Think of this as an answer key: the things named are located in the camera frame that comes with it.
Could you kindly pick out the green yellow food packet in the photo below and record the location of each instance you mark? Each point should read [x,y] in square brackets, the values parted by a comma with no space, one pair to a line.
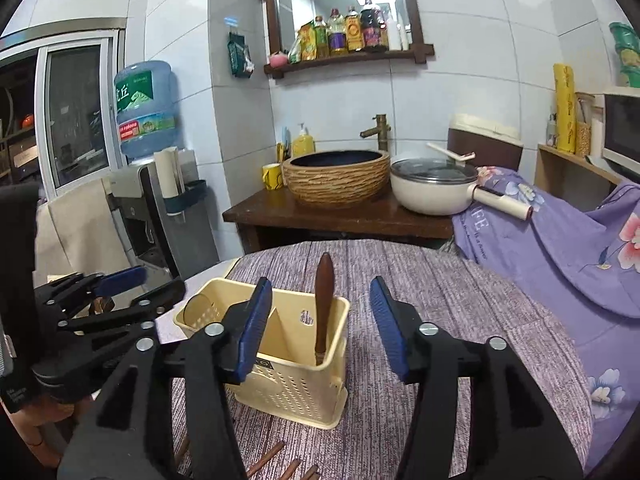
[307,42]

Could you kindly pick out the white ladle spoon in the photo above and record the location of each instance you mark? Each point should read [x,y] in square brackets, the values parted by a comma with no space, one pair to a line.
[442,150]

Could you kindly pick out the purple wood-print tablecloth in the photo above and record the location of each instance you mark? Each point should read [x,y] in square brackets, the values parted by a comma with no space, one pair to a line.
[450,300]

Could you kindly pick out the pink bowl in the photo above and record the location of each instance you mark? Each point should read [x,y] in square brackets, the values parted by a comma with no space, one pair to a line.
[278,59]

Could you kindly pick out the green label oil bottle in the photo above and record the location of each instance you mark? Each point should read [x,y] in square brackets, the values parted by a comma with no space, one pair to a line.
[322,40]

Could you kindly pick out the glass pot lid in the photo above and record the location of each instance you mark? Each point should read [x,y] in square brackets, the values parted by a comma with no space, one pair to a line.
[430,170]

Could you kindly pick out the white plastic bottle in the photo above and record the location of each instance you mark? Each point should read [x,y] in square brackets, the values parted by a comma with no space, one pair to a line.
[395,35]

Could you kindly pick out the stack of green cups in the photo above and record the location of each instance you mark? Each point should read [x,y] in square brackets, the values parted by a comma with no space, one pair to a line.
[627,50]

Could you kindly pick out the cream cooking pot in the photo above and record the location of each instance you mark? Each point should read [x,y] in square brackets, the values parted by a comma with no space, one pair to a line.
[425,195]

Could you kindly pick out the white microwave oven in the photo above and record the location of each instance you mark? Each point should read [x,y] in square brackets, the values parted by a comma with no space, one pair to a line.
[620,130]

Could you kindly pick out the aluminium sliding window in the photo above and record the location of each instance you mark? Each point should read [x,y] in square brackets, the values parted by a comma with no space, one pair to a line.
[75,110]

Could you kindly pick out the blue plastic brush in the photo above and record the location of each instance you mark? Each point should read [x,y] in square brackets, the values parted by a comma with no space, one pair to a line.
[285,135]

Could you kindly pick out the small clear bottle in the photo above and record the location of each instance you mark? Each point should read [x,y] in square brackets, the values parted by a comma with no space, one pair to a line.
[550,132]

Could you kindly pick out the blue water jug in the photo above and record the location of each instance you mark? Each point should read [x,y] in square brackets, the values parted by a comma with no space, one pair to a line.
[145,110]

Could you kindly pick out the light wooden shelf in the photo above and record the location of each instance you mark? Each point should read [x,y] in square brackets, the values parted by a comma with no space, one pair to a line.
[555,170]

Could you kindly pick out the grey water dispenser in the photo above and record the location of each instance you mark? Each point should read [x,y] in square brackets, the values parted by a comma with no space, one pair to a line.
[160,220]

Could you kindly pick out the dark soy sauce bottle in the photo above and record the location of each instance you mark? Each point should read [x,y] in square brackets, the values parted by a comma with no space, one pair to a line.
[374,27]

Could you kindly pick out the purple label oil bottle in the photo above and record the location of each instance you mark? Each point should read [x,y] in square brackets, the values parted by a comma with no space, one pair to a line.
[337,35]

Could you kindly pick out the yellow wrap roll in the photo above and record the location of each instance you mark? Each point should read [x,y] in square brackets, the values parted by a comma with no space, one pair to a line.
[565,110]

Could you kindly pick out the green wall packet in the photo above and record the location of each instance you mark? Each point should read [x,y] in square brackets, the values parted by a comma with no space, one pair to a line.
[240,57]

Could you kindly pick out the beige cloth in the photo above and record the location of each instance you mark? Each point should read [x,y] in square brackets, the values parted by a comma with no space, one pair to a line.
[75,230]

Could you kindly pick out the teal cup holder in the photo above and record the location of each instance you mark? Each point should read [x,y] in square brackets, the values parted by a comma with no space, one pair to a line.
[187,200]

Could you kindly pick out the cream paper cup stack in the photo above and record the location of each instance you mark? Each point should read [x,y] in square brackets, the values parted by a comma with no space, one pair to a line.
[167,170]

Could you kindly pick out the yellow label sauce bottle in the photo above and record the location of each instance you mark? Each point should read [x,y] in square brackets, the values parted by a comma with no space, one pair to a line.
[354,32]

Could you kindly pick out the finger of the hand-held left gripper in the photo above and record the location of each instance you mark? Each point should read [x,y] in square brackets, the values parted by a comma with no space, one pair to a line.
[160,295]
[120,280]

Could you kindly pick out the brown bin with cream lid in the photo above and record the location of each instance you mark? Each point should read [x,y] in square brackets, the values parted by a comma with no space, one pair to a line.
[470,145]

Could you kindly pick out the purple floral blanket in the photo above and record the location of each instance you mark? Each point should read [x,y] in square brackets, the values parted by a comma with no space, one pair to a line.
[550,260]

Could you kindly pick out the yellow soap pump bottle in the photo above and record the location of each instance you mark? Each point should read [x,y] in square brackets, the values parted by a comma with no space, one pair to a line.
[302,145]

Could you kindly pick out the dark wooden vanity counter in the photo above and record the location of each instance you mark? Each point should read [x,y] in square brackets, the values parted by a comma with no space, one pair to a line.
[280,215]

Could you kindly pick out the brass faucet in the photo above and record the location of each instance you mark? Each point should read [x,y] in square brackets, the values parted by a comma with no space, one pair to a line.
[381,132]

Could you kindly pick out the wooden framed mirror shelf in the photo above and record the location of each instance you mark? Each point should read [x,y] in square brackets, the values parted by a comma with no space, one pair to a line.
[320,5]

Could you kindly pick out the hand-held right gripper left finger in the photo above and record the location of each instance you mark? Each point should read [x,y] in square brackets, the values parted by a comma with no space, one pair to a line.
[255,325]

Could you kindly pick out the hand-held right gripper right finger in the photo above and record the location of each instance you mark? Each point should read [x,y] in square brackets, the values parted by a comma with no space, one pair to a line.
[387,325]

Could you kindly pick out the cream plastic utensil holder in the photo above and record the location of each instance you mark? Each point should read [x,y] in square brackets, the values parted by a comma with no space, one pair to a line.
[300,370]

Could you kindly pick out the woven-pattern basin sink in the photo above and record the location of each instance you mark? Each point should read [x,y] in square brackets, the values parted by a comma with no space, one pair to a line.
[335,185]

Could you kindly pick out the orange round object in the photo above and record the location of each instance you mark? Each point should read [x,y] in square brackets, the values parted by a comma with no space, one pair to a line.
[26,121]

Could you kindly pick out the yellow mug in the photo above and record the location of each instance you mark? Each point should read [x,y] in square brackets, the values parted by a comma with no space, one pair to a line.
[272,177]

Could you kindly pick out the person's left hand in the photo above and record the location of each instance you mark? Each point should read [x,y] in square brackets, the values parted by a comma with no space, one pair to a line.
[35,425]

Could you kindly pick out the glass jar of corn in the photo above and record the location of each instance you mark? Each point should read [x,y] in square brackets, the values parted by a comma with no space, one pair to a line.
[582,135]

